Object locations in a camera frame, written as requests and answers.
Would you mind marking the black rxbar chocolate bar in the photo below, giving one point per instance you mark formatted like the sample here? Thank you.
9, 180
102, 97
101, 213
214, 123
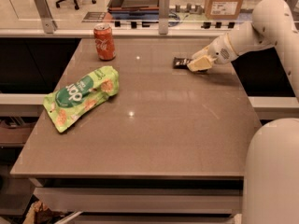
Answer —
181, 63

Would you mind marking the orange soda can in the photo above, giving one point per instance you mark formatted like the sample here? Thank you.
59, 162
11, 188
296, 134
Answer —
104, 41

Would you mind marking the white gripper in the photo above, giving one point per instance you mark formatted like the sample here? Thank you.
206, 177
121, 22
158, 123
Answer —
219, 51

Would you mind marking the cardboard box with label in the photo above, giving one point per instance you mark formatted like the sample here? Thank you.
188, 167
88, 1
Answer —
222, 9

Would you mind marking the metal glass post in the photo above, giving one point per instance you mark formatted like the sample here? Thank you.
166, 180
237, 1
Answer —
163, 16
48, 23

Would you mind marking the green rice chip bag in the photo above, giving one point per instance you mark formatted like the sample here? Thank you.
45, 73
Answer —
66, 105

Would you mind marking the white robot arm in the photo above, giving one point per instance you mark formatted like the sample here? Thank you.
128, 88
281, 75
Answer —
264, 52

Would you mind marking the middle metal glass post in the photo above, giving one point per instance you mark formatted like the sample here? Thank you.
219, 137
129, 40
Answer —
163, 16

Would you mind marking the grey table drawer unit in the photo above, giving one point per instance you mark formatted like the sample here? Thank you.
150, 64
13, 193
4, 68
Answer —
191, 202

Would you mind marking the left metal glass post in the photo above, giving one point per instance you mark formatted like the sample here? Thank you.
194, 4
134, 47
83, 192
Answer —
48, 23

